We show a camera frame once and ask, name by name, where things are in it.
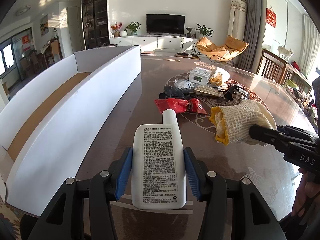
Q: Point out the white lotion bottle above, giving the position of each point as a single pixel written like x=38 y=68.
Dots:
x=158 y=179

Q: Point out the right hand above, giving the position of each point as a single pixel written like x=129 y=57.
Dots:
x=306 y=189

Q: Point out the green potted plant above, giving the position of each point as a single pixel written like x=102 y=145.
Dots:
x=133 y=27

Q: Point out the red flower vase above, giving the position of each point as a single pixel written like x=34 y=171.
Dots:
x=116 y=28

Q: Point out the large white cardboard box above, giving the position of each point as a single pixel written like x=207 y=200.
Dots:
x=67 y=123

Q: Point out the white cat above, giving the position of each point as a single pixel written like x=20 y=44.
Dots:
x=284 y=53

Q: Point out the dark glass display cabinet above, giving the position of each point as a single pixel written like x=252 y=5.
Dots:
x=95 y=23

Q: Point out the cream knitted cloth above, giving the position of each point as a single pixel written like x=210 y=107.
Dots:
x=232 y=123

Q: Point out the black television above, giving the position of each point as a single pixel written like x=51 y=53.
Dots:
x=165 y=23

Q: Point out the small potted plant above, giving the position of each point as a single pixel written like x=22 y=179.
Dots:
x=189 y=31

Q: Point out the wooden dining chair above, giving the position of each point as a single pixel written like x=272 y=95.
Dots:
x=55 y=49

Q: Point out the rhinestone hair claw clip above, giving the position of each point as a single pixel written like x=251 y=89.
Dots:
x=235 y=95

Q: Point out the covered standing air conditioner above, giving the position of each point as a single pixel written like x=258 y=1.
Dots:
x=237 y=19

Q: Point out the red wall hanging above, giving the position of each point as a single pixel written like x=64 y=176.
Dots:
x=270 y=17

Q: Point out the white tv cabinet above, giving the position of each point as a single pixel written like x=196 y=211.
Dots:
x=173 y=44

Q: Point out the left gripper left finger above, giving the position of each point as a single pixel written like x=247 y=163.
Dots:
x=82 y=209

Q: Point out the cotton swab packet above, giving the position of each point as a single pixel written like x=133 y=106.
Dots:
x=183 y=84

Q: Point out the potted plant right of tv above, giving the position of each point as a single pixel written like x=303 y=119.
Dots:
x=204 y=31

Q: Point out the cream yellow rolled cloth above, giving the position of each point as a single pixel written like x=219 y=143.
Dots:
x=219 y=77

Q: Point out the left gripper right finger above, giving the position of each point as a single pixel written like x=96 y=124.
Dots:
x=252 y=218

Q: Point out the red candy wrapper bag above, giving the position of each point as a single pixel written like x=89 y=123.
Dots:
x=180 y=105

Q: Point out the black feather hair accessory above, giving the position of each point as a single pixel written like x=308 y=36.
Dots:
x=174 y=92

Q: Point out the grey curtain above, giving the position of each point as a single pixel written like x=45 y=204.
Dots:
x=251 y=34

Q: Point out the orange lounge chair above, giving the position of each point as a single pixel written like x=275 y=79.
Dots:
x=223 y=53

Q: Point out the clear plastic storage box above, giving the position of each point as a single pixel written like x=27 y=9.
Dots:
x=200 y=76

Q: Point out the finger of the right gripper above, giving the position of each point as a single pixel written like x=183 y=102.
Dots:
x=271 y=136

